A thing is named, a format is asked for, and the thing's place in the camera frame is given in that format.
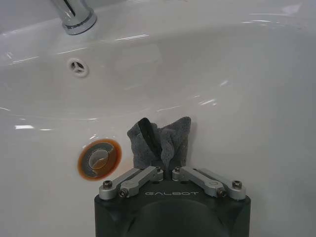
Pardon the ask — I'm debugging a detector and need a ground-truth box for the silver-barred black right gripper left finger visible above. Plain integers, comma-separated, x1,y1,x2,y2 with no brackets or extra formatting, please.
99,158,164,199

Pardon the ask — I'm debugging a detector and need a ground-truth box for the silver-barred black right gripper right finger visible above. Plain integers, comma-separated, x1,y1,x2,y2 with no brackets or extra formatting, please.
169,158,247,199

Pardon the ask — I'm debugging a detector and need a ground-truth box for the grey towel with black loop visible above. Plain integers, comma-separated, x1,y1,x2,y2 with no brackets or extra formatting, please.
126,116,192,171

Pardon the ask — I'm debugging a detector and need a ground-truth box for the white ceramic washbasin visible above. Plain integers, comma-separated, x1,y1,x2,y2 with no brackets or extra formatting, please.
0,0,316,237

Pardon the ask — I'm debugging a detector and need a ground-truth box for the chrome pop-up drain plug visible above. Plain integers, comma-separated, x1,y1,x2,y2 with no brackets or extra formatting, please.
77,139,122,183

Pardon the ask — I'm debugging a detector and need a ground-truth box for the white overflow hole cover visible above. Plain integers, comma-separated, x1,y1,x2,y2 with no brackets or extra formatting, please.
67,57,89,79

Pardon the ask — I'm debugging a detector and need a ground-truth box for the chrome faucet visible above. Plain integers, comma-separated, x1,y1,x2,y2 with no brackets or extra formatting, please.
50,0,98,36

